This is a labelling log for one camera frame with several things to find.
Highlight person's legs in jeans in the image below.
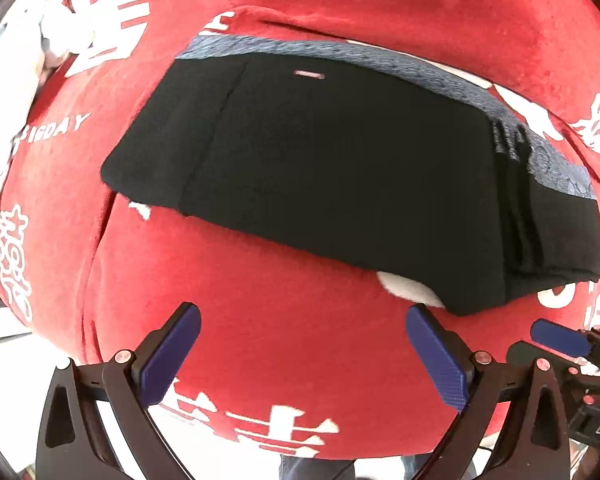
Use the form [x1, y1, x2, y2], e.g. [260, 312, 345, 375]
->
[277, 452, 363, 480]

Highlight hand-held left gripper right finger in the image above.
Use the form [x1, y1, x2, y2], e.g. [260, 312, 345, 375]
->
[405, 303, 573, 480]

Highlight white grey clothing pile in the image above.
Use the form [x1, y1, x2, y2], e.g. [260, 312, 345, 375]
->
[0, 0, 98, 186]

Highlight black pants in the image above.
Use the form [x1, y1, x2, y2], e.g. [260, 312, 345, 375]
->
[100, 55, 600, 317]

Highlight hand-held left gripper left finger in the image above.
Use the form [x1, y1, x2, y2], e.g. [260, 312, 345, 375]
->
[35, 302, 202, 480]

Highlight red printed blanket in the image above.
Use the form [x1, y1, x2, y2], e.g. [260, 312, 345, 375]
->
[0, 0, 600, 461]

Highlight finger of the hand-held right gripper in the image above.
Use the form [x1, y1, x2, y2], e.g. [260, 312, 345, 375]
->
[530, 318, 600, 361]
[506, 340, 588, 378]

